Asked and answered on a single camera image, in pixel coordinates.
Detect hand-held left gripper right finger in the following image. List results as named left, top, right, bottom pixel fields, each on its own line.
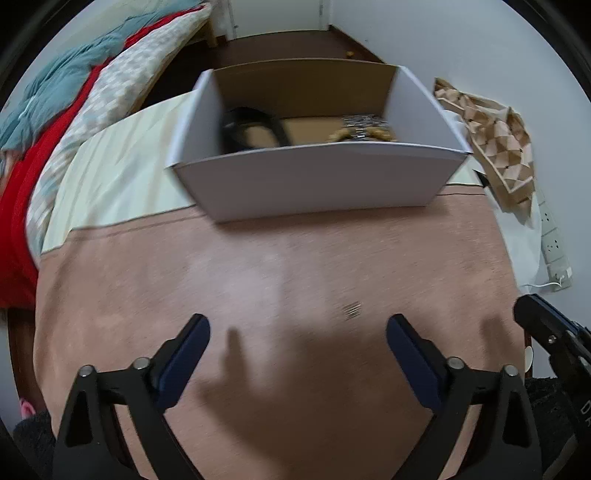
left=387, top=313, right=542, bottom=480

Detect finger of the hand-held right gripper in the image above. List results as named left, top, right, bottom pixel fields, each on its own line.
left=513, top=294, right=591, bottom=366

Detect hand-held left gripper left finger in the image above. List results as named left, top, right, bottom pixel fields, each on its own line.
left=52, top=313, right=211, bottom=480

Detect white cardboard box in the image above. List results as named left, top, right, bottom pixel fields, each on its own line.
left=166, top=65, right=474, bottom=225

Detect chunky silver chain bracelet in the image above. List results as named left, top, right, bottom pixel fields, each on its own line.
left=341, top=115, right=389, bottom=131

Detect black bangle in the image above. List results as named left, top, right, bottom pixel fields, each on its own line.
left=221, top=106, right=292, bottom=153

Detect person's dark fuzzy pants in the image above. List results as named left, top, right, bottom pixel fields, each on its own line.
left=11, top=376, right=579, bottom=480

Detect white power strip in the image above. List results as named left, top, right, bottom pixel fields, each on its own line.
left=537, top=198, right=574, bottom=290

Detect pink and striped cloth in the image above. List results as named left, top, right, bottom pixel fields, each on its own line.
left=28, top=90, right=530, bottom=480

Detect brown patterned scarf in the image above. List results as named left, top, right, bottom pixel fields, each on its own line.
left=433, top=77, right=537, bottom=227

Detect red quilt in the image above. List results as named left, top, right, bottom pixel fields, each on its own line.
left=0, top=14, right=185, bottom=311

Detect teal blanket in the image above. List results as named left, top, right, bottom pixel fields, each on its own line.
left=0, top=0, right=208, bottom=153

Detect white door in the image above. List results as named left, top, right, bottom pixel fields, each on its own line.
left=228, top=0, right=331, bottom=40

